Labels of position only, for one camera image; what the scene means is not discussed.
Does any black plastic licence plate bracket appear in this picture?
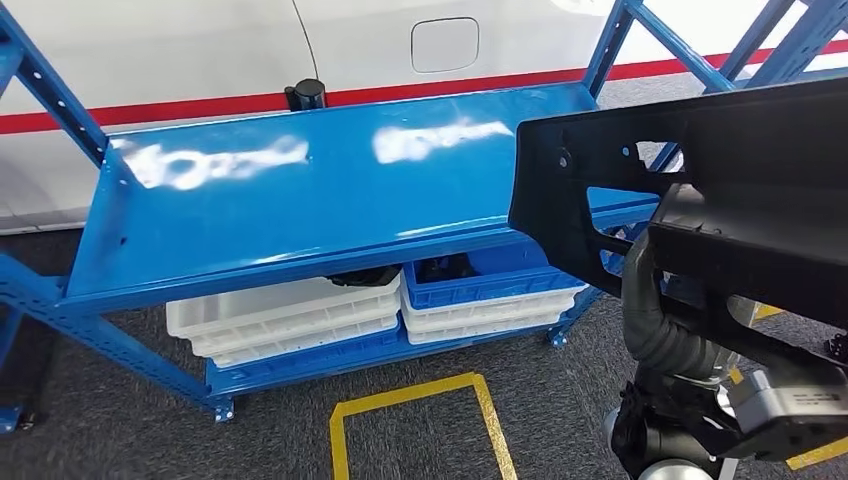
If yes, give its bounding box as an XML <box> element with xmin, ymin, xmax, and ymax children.
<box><xmin>508</xmin><ymin>76</ymin><xmax>848</xmax><ymax>376</ymax></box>

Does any black plastic part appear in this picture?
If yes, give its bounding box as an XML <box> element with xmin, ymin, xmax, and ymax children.
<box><xmin>327</xmin><ymin>264</ymin><xmax>402</xmax><ymax>288</ymax></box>
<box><xmin>417</xmin><ymin>252</ymin><xmax>480</xmax><ymax>283</ymax></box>

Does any blue metal shelf rack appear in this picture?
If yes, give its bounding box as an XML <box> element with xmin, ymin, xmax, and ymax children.
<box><xmin>718</xmin><ymin>0</ymin><xmax>848</xmax><ymax>91</ymax></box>
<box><xmin>0</xmin><ymin>0</ymin><xmax>737</xmax><ymax>435</ymax></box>

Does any blue plastic crate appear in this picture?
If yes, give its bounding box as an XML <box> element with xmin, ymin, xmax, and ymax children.
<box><xmin>401</xmin><ymin>241</ymin><xmax>590</xmax><ymax>311</ymax></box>

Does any white plastic crate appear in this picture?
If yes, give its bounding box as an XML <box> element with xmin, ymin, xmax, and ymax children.
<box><xmin>399</xmin><ymin>284</ymin><xmax>590</xmax><ymax>333</ymax></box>
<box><xmin>210</xmin><ymin>313</ymin><xmax>401</xmax><ymax>370</ymax></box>
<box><xmin>405</xmin><ymin>307</ymin><xmax>564</xmax><ymax>347</ymax></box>
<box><xmin>165</xmin><ymin>273</ymin><xmax>403</xmax><ymax>357</ymax></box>

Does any white car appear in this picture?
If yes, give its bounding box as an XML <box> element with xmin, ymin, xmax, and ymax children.
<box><xmin>0</xmin><ymin>0</ymin><xmax>621</xmax><ymax>233</ymax></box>

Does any black stanchion post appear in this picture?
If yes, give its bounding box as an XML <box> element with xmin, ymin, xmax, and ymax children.
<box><xmin>284</xmin><ymin>78</ymin><xmax>327</xmax><ymax>113</ymax></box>

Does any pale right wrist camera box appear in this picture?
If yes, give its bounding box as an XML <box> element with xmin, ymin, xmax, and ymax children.
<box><xmin>727</xmin><ymin>367</ymin><xmax>848</xmax><ymax>439</ymax></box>

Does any black right camera mount bracket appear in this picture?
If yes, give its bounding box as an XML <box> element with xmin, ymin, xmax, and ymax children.
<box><xmin>695</xmin><ymin>404</ymin><xmax>848</xmax><ymax>463</ymax></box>

